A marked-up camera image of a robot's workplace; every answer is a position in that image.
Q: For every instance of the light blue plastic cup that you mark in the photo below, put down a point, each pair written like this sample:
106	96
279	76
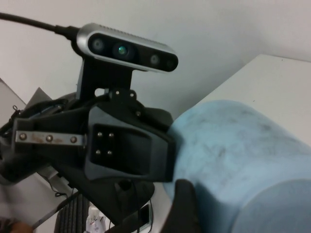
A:
230	157

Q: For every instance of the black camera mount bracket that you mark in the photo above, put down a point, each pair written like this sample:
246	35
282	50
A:
104	80

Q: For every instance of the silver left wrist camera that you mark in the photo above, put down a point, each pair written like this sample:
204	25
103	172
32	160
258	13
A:
145	55

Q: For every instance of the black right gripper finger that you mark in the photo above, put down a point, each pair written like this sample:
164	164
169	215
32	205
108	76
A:
182	208

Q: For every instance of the printed white paper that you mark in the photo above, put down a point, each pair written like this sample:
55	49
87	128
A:
97	221

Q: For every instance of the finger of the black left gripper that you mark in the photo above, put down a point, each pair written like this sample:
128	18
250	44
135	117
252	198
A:
126	160

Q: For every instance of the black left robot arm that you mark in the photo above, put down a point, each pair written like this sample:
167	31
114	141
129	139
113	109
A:
24	167

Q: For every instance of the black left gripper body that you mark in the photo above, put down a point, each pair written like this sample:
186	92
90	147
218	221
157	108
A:
56	126

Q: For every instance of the black computer keyboard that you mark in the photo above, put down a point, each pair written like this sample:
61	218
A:
73	213

